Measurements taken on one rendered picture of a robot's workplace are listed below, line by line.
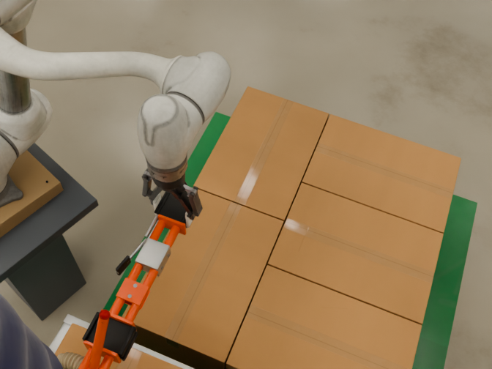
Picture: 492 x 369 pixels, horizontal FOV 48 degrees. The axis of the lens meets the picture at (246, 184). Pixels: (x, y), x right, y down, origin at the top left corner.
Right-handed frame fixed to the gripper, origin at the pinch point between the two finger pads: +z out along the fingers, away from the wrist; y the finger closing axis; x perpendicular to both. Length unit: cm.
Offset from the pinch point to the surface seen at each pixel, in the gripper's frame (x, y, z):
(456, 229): 107, 99, 121
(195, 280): 10, 0, 66
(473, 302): 71, 113, 121
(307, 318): 12, 42, 67
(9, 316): -50, 8, -63
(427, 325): 51, 95, 121
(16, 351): -53, 11, -63
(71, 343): -34.7, -15.2, 25.8
